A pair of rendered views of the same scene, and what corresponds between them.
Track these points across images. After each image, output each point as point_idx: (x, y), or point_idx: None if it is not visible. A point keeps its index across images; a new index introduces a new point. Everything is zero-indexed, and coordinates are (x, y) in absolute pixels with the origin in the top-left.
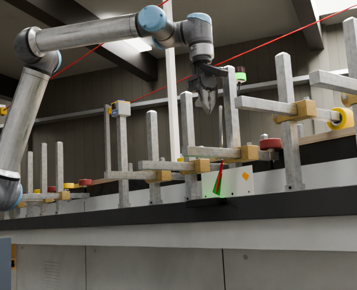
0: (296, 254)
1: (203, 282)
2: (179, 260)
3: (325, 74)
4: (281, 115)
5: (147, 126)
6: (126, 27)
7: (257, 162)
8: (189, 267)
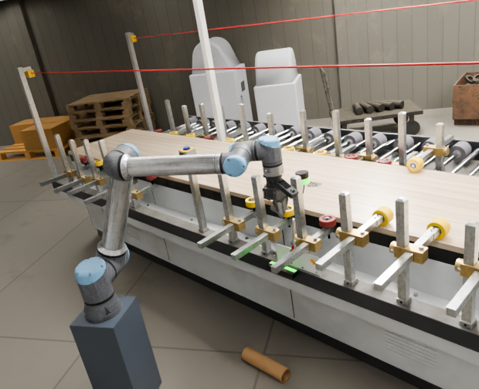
0: None
1: None
2: None
3: (385, 283)
4: (343, 238)
5: (219, 185)
6: (212, 171)
7: (314, 221)
8: None
